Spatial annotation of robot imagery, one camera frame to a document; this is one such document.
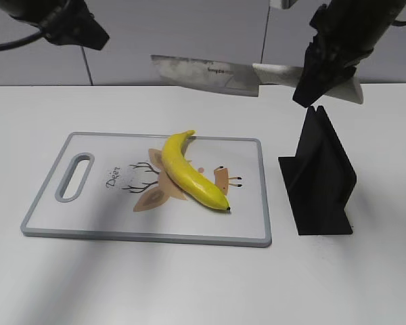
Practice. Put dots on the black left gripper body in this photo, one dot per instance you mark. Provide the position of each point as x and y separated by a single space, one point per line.
65 23

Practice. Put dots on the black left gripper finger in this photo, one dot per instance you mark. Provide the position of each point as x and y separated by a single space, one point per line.
90 33

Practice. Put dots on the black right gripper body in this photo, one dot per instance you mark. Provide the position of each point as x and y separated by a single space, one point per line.
346 31

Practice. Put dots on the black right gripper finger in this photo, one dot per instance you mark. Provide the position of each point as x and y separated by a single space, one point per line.
319 75

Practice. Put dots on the cleaver with white handle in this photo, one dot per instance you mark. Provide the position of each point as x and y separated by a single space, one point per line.
224 77

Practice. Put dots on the yellow plastic banana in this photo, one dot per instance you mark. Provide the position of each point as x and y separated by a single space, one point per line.
187 178

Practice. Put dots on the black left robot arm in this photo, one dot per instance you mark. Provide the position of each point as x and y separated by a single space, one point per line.
28 12

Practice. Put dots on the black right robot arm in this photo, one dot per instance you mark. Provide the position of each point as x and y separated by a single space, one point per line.
384 15

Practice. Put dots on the black knife stand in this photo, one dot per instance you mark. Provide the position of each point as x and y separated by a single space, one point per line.
319 178

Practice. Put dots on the white grey-rimmed cutting board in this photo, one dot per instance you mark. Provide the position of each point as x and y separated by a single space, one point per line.
111 186

